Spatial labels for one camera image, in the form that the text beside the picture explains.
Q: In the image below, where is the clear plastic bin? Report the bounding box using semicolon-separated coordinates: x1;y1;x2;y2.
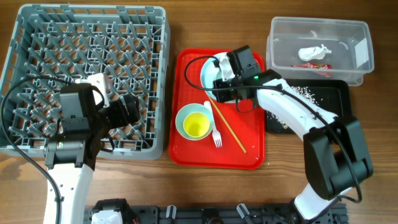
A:
266;17;374;86

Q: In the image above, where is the red snack wrapper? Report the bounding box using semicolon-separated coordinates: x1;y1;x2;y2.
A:
291;62;332;77

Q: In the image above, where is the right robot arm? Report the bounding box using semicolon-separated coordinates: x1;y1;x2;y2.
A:
211;45;373;223

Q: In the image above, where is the pile of white rice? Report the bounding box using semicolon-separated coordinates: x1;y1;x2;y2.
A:
267;86;319;129

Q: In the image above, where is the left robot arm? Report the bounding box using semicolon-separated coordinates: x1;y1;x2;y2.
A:
44;83;141;223

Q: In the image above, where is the black plastic tray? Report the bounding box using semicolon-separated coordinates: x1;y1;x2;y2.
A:
266;79;353;134

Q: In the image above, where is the grey dishwasher rack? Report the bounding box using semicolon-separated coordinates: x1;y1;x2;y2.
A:
1;4;170;159

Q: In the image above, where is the light blue round plate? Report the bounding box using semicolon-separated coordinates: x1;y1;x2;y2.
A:
200;52;227;88

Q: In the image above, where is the wooden chopstick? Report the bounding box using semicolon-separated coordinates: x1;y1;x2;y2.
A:
206;94;247;154

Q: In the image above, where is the white plastic fork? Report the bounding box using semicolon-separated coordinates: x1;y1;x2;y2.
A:
204;101;222;147

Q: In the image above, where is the yellow plastic cup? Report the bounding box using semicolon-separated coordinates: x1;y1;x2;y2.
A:
183;112;210;139

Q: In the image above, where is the white napkin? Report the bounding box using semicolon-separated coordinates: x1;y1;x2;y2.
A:
298;44;331;62

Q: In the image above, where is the red plastic tray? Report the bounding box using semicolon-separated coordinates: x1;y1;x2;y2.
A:
169;48;266;169

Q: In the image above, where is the light green bowl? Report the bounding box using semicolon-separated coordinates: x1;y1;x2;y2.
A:
175;103;215;141

